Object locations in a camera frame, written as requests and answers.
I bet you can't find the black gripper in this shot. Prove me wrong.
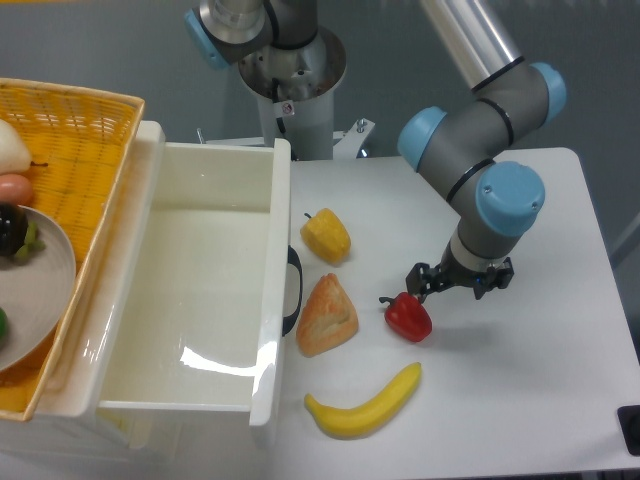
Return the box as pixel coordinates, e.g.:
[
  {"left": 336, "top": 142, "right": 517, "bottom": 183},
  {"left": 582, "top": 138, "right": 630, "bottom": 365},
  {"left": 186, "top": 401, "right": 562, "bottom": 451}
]
[{"left": 405, "top": 257, "right": 514, "bottom": 303}]

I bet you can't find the red toy pepper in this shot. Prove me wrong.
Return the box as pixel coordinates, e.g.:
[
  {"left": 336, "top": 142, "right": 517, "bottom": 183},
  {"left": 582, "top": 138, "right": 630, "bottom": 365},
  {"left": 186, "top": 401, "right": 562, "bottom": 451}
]
[{"left": 379, "top": 292, "right": 433, "bottom": 343}]

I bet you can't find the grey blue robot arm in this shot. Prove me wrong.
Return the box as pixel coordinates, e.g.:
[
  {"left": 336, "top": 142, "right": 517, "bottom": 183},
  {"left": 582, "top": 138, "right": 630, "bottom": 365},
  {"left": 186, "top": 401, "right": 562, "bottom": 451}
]
[{"left": 184, "top": 1, "right": 567, "bottom": 300}]

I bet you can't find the yellow toy pepper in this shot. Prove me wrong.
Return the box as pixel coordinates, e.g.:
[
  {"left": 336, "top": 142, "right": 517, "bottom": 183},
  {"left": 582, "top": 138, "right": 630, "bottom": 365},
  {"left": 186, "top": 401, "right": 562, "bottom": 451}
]
[{"left": 300, "top": 208, "right": 351, "bottom": 264}]

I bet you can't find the toy bread wedge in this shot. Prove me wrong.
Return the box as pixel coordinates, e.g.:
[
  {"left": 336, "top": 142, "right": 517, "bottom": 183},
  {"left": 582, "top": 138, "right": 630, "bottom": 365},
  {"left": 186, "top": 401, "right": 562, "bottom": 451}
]
[{"left": 296, "top": 273, "right": 359, "bottom": 357}]

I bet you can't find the yellow toy banana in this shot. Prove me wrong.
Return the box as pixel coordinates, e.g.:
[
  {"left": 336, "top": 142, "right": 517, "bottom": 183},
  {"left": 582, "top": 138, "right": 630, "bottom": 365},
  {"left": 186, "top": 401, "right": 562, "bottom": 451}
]
[{"left": 304, "top": 362, "right": 422, "bottom": 440}]

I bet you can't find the black corner device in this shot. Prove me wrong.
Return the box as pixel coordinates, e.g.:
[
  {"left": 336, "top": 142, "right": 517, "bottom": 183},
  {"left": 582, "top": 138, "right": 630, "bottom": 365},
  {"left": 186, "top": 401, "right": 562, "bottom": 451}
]
[{"left": 617, "top": 405, "right": 640, "bottom": 457}]

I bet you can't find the white plastic drawer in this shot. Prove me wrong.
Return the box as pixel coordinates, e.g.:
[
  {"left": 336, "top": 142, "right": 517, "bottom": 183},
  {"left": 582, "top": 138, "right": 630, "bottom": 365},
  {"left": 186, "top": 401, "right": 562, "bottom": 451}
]
[{"left": 36, "top": 122, "right": 291, "bottom": 429}]

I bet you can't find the white drawer cabinet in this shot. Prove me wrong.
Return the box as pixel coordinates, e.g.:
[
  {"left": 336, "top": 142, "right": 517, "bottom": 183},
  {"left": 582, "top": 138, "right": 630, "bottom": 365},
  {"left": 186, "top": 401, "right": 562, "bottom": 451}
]
[{"left": 1, "top": 411, "right": 270, "bottom": 479}]

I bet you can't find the yellow woven basket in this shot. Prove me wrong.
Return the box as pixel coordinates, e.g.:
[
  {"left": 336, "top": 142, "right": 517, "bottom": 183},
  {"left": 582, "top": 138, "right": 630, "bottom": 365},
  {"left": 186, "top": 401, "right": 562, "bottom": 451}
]
[{"left": 1, "top": 78, "right": 145, "bottom": 422}]

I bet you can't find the grey plate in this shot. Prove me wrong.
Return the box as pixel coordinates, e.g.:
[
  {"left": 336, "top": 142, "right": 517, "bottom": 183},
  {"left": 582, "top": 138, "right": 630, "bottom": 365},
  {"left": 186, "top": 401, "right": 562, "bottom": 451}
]
[{"left": 1, "top": 207, "right": 76, "bottom": 370}]

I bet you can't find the dark toy eggplant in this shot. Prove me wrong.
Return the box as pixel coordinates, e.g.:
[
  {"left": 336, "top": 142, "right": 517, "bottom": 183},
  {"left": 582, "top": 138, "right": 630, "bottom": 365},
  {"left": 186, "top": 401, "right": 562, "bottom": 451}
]
[{"left": 1, "top": 201, "right": 46, "bottom": 262}]

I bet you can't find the pink toy sausage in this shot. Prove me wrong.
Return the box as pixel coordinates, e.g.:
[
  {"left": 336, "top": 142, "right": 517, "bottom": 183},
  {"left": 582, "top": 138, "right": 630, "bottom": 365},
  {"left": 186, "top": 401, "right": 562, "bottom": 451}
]
[{"left": 0, "top": 174, "right": 34, "bottom": 206}]

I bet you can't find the green toy vegetable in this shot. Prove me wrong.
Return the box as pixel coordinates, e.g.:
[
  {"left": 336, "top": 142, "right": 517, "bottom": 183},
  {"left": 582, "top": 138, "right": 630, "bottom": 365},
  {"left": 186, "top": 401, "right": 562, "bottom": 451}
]
[{"left": 0, "top": 308, "right": 10, "bottom": 349}]

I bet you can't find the white toy pear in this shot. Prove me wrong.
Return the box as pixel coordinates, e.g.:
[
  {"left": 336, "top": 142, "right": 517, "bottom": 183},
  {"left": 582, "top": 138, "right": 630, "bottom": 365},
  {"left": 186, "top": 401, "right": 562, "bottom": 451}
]
[{"left": 0, "top": 120, "right": 47, "bottom": 175}]

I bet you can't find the black drawer handle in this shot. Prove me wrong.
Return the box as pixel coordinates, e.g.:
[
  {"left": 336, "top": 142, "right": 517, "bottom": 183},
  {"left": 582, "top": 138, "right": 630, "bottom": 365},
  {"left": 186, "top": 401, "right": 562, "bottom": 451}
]
[{"left": 282, "top": 245, "right": 304, "bottom": 337}]

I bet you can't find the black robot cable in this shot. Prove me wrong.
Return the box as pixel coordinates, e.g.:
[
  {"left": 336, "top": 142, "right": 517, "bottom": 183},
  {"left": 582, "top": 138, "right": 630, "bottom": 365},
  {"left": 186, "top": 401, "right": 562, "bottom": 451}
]
[{"left": 271, "top": 77, "right": 287, "bottom": 139}]

